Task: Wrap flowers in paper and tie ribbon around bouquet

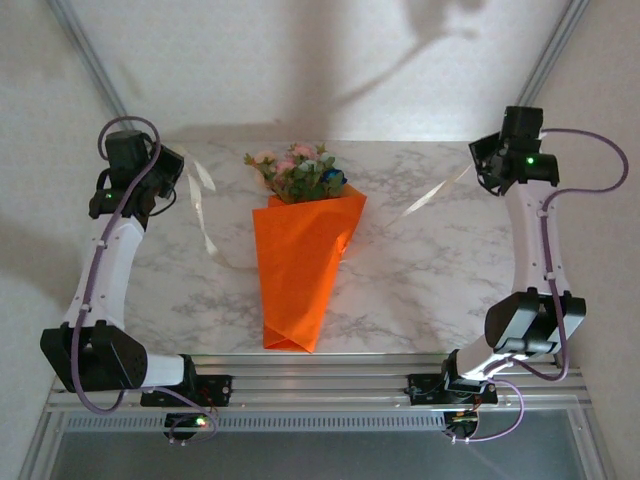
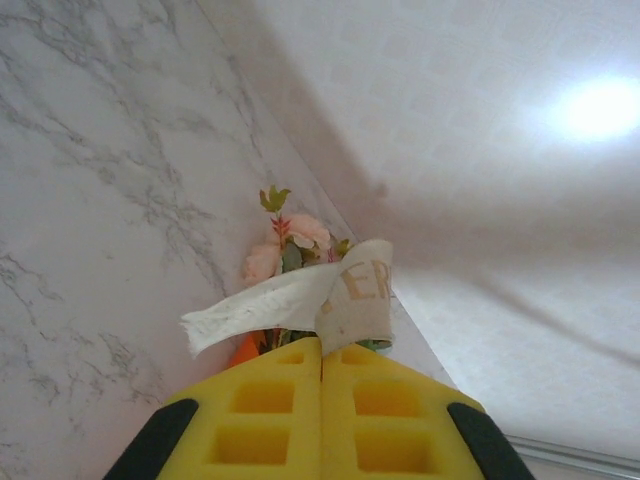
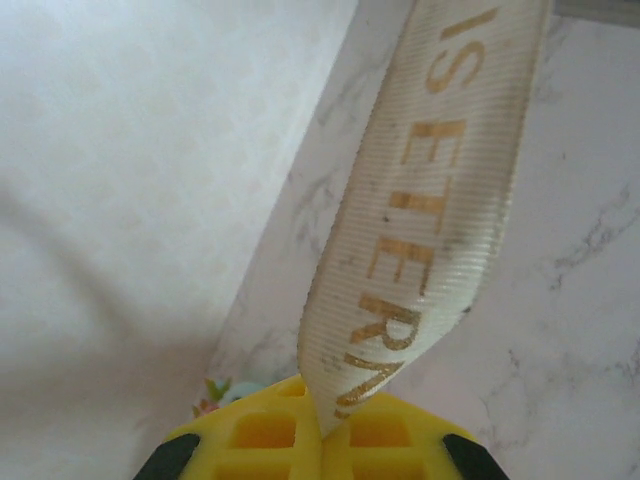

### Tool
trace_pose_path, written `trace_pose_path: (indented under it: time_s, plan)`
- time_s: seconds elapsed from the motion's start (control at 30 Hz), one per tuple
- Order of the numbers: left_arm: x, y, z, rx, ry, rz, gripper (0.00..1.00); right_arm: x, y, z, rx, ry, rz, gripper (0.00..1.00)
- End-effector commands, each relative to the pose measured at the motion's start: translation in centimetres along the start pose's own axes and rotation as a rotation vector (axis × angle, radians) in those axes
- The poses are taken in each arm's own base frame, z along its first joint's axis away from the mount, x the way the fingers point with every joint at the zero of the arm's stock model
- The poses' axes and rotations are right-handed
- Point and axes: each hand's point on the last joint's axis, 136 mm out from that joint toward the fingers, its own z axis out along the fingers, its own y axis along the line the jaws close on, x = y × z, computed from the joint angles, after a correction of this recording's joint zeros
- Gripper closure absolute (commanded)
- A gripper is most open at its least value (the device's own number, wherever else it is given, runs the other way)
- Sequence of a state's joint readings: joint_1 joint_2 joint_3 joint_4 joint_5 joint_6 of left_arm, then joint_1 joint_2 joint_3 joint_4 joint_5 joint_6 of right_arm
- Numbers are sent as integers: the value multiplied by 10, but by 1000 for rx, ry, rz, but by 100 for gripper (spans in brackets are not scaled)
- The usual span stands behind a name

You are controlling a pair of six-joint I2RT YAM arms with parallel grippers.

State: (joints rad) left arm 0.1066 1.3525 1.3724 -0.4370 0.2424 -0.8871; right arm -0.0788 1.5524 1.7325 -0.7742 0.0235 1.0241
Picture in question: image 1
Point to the cream ribbon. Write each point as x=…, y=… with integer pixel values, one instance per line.
x=200, y=220

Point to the peach fake flower stem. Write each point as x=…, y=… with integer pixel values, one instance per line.
x=262, y=159

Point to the white fake flower stem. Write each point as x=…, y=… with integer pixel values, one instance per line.
x=327, y=161

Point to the pink fake flower stem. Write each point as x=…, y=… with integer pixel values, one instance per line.
x=300, y=150

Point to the orange wrapping paper sheet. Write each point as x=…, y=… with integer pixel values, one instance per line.
x=300, y=260

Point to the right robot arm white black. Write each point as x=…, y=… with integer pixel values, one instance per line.
x=532, y=240

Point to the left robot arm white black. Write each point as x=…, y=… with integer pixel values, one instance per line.
x=107, y=270

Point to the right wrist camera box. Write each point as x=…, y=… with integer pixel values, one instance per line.
x=482, y=150

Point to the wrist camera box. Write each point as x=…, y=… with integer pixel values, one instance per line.
x=482, y=150
x=171, y=165

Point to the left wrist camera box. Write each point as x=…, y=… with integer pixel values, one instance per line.
x=171, y=165

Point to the aluminium frame post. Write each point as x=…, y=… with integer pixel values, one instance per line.
x=85, y=55
x=550, y=55

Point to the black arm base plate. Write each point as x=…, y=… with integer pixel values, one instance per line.
x=422, y=390
x=220, y=390

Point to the aluminium mounting rail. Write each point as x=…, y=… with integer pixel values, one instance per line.
x=320, y=385

